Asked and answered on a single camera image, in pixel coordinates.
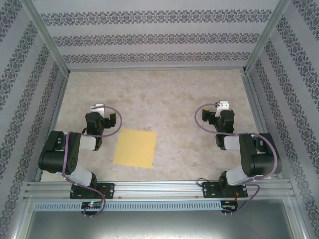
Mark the yellow paper sheet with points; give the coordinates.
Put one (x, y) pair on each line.
(135, 148)

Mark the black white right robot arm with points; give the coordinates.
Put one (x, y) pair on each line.
(261, 154)

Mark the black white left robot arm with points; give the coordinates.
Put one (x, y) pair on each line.
(57, 149)

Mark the grey metal sheet panel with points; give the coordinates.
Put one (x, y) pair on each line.
(159, 226)

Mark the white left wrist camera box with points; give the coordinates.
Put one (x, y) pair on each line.
(98, 107)

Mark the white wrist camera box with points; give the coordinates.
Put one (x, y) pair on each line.
(224, 104)
(98, 107)

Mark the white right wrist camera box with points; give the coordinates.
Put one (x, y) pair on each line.
(224, 104)

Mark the aluminium side rail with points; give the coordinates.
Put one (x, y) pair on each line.
(254, 104)
(58, 104)

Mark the aluminium cross rail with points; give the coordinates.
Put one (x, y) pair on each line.
(157, 69)

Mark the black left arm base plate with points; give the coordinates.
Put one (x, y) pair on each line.
(109, 191)

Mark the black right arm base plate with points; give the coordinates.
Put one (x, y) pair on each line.
(208, 191)

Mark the aluminium mounting rail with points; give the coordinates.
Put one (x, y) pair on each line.
(159, 189)

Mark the aluminium frame post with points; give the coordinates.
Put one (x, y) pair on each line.
(46, 37)
(267, 37)

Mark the aluminium frame leg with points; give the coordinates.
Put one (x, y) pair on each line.
(21, 219)
(300, 219)

